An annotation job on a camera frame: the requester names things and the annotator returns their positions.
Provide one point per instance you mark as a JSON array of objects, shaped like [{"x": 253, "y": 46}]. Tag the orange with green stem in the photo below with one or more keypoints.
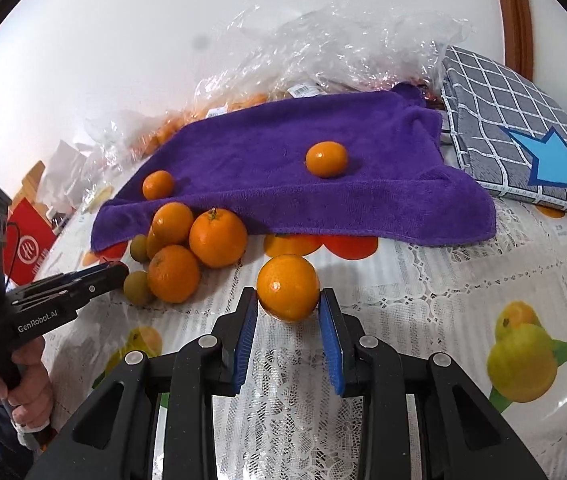
[{"x": 218, "y": 239}]

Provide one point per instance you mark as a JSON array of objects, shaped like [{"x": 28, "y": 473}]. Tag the red paper bag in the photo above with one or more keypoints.
[{"x": 28, "y": 240}]

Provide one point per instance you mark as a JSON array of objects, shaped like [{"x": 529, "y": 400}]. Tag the grey checked cushion blue star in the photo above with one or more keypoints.
[{"x": 493, "y": 110}]

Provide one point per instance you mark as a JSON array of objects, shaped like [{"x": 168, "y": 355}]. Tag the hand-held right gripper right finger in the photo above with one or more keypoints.
[{"x": 331, "y": 340}]

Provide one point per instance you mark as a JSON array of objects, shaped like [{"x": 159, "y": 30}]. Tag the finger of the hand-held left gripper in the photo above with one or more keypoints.
[
  {"x": 108, "y": 280},
  {"x": 95, "y": 268}
]

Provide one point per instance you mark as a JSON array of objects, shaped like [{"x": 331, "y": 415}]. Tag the brown wooden door frame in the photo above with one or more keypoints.
[{"x": 513, "y": 20}]

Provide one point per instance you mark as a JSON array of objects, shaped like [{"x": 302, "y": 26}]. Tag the person's left hand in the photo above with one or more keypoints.
[{"x": 35, "y": 385}]

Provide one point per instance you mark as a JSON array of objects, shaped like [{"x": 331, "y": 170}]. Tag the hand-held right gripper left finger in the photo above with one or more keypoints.
[{"x": 246, "y": 340}]

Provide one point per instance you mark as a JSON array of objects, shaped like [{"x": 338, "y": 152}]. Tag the small greenish-brown fruit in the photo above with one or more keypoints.
[
  {"x": 136, "y": 287},
  {"x": 138, "y": 249}
]

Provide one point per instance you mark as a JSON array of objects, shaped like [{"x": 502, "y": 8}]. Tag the purple towel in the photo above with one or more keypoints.
[{"x": 263, "y": 160}]

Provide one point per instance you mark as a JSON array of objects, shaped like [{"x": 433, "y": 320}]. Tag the fruit-print lace tablecloth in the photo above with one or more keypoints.
[{"x": 413, "y": 310}]

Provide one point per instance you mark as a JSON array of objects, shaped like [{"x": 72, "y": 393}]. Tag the small orange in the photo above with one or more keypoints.
[{"x": 158, "y": 185}]

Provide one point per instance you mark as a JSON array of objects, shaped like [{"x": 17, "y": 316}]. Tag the white plastic bag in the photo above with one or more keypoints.
[{"x": 65, "y": 170}]

